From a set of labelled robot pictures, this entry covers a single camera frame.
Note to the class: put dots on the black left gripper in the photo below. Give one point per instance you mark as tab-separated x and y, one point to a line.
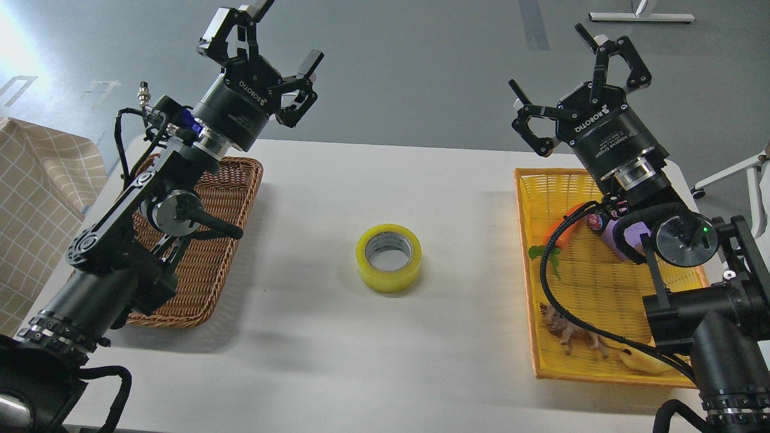
240	111

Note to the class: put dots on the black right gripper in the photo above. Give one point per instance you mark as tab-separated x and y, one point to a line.
607	135

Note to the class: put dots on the yellow tape roll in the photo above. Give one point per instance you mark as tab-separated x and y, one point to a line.
382	238

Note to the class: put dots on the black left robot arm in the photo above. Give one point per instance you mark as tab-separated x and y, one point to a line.
126	261

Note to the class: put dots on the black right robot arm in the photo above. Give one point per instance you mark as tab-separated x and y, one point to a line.
709	310

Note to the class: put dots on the white metal stand base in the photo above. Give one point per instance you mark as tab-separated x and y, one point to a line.
644	12

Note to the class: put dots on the small dark can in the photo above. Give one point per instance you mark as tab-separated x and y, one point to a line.
597	222

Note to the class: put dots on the purple foam block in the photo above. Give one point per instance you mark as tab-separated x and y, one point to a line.
632	235

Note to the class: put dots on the brown wicker basket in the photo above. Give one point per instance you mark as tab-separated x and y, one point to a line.
227	195

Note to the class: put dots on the yellow plastic basket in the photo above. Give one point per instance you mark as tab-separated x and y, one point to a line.
590	281

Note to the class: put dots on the brown toy lion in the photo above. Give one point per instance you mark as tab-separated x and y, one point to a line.
567	332

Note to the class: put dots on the beige checkered cloth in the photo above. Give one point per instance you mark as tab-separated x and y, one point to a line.
48	180

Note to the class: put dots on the yellow toy croissant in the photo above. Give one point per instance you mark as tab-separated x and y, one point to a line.
643	363

